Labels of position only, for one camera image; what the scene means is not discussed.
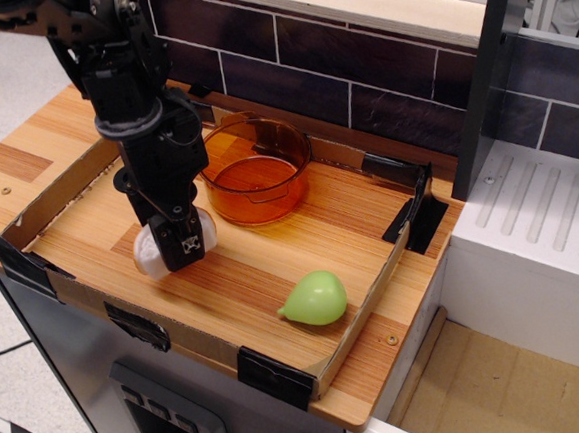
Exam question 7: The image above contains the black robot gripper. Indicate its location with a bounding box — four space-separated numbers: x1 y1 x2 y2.
95 88 209 272

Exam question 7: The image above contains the white rice sushi toy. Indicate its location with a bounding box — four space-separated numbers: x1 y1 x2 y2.
133 208 217 280

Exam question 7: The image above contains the orange transparent plastic pot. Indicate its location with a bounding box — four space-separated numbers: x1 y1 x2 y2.
201 111 312 226

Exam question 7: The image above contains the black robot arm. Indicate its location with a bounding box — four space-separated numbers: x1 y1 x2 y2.
0 0 217 279

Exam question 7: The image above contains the cardboard fence with black tape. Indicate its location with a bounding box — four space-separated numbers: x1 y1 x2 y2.
0 66 465 433

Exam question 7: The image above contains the green toy pear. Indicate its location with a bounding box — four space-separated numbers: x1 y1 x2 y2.
277 270 348 326

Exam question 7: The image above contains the grey toy oven front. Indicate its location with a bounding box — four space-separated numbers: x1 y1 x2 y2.
109 362 227 433

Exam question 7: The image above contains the light wooden shelf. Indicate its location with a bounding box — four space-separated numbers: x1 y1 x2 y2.
240 0 486 48

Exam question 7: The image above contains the white toy sink drainboard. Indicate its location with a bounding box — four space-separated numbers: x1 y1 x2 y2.
440 142 579 366

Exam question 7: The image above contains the dark grey vertical post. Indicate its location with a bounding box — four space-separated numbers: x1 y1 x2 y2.
452 0 512 201

